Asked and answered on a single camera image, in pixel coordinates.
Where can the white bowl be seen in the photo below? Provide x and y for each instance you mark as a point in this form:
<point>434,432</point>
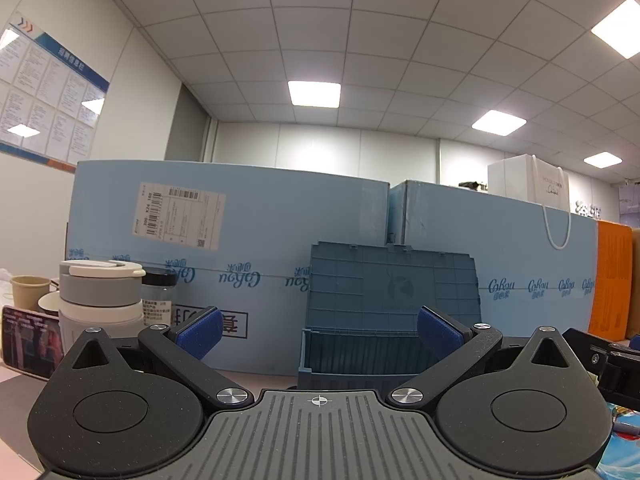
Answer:
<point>49,305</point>

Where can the glass jar black lid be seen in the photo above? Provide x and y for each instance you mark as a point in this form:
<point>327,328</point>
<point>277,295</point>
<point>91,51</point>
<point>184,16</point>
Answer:
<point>157,300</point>

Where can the smartphone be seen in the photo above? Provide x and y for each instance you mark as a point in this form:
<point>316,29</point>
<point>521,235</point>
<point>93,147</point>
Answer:
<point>30,340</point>

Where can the light blue carton white label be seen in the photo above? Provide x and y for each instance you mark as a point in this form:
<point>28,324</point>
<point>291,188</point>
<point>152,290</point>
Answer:
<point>275,220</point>

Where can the orange box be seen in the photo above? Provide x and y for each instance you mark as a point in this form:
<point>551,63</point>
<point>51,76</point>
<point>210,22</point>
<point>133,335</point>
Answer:
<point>610,280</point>

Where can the printed cartoon desk mat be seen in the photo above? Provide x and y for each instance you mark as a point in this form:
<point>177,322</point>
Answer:
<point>625,455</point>

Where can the large light blue carton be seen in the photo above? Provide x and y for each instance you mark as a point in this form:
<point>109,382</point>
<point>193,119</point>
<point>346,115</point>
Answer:
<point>475,240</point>

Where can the blue framed wall notice board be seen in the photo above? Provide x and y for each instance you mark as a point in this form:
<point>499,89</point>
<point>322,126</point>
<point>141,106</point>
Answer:
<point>45,95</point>

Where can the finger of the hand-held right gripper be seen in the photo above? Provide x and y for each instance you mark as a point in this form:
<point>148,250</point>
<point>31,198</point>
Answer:
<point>600,345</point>

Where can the grey white lidded container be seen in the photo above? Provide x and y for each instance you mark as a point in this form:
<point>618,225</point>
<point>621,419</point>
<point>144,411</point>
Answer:
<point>100,295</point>

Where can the grey door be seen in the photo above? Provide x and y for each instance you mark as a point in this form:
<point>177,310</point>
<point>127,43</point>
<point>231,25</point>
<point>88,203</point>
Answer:
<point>192,125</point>

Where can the blue plastic storage box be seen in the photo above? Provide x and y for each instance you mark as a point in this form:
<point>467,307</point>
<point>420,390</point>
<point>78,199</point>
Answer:
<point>390,285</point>

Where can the ceiling light panel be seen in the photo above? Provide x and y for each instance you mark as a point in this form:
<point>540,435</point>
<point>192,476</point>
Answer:
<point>602,160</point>
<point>499,122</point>
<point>314,94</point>
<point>617,27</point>

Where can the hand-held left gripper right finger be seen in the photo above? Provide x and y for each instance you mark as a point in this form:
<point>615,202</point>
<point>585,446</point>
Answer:
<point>440,332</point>

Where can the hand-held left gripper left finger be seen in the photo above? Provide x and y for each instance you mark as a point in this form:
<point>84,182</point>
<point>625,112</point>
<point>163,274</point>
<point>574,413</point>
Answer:
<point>200,335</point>

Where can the white paper shopping bag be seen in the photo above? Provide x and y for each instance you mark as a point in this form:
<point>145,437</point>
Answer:
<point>520,180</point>

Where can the beige paper cup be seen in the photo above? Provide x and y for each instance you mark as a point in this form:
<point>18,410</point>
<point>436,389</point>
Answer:
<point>29,292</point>

